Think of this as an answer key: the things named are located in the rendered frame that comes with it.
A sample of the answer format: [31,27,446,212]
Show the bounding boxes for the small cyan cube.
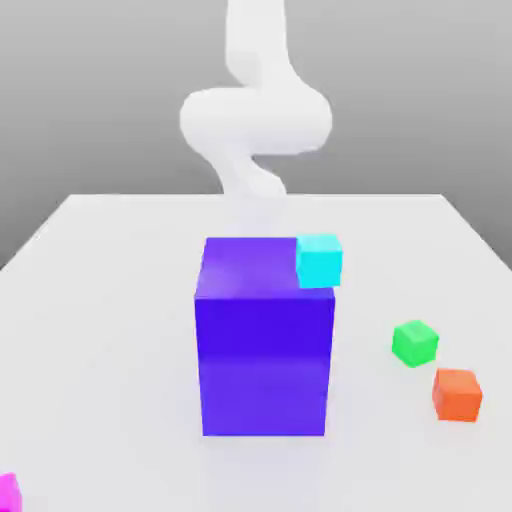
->
[295,233,344,289]

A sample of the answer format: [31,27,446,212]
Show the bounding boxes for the small green cube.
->
[391,319,440,369]

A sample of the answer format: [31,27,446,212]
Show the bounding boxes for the small orange cube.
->
[431,367,484,424]

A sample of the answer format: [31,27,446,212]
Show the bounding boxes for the small magenta cube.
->
[0,472,23,512]

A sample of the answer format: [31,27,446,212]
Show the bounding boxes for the large purple box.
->
[193,236,336,438]

